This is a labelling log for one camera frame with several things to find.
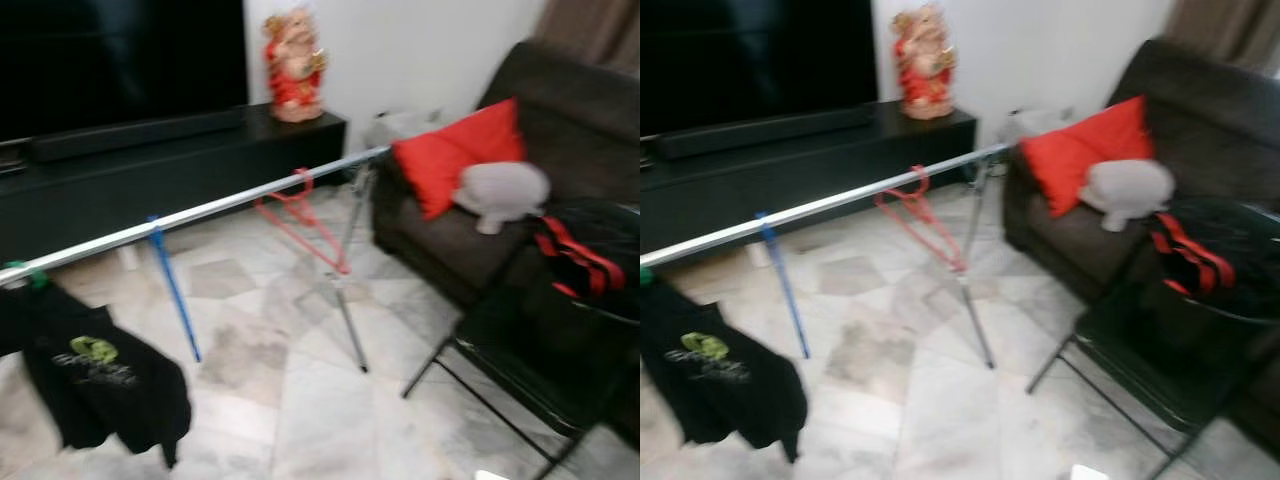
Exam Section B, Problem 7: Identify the black red striped garment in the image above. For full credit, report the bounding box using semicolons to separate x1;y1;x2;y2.
532;205;641;303
1148;205;1280;299

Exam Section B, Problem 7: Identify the blue plastic hanger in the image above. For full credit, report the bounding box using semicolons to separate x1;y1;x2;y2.
146;214;204;364
755;210;812;361

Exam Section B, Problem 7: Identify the red plastic hanger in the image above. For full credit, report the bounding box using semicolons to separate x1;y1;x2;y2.
252;167;354;277
874;164;969;274

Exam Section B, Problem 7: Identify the dark brown sofa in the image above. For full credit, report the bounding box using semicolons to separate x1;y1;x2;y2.
1003;37;1280;306
371;37;641;313

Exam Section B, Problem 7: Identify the grey round cushion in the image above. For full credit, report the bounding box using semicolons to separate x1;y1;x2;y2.
1078;158;1177;234
451;159;552;237

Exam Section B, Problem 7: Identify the black soundbar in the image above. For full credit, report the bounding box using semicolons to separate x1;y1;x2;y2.
655;103;874;161
28;107;247;164

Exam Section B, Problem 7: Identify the silver metal clothes rack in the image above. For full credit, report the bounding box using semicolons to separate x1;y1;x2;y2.
0;144;394;375
640;142;1016;371

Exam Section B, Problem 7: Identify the black low television console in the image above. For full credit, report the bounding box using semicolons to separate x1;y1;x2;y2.
0;104;350;265
640;100;979;256

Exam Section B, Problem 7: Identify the red cushion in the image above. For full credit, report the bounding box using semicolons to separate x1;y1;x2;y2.
1019;94;1157;219
391;96;529;222

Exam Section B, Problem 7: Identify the brown curtain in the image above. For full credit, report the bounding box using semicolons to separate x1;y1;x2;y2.
1163;0;1280;76
529;0;641;78

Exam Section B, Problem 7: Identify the black flat television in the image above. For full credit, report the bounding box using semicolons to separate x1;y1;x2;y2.
0;0;250;143
640;0;880;136

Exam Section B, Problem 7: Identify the white plastic bag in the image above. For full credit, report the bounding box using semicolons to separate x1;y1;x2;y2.
361;107;448;153
995;105;1076;149

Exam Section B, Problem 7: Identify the red seated deity statue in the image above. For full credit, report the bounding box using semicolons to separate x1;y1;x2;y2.
891;3;958;122
262;6;329;125

